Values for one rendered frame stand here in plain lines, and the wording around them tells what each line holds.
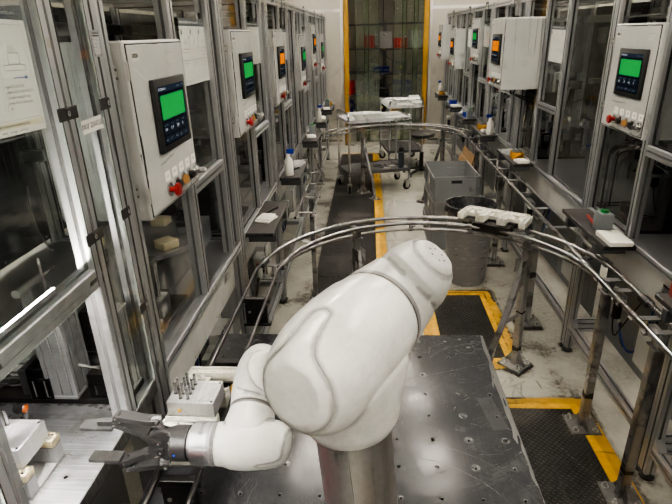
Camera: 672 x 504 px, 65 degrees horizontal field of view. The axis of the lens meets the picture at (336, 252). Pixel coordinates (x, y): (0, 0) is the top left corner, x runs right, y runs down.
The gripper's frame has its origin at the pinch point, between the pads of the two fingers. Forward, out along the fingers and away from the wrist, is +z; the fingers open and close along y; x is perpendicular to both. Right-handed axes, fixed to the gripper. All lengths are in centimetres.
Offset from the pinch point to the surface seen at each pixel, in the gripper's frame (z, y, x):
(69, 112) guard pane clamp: 2, 66, -20
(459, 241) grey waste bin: -125, -65, -276
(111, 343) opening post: 3.0, 13.0, -18.0
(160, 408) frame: 3.0, -20.5, -35.3
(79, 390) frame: 19.5, -7.0, -25.8
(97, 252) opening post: 3.4, 35.2, -21.2
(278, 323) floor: 3, -102, -220
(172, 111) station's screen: -1, 60, -70
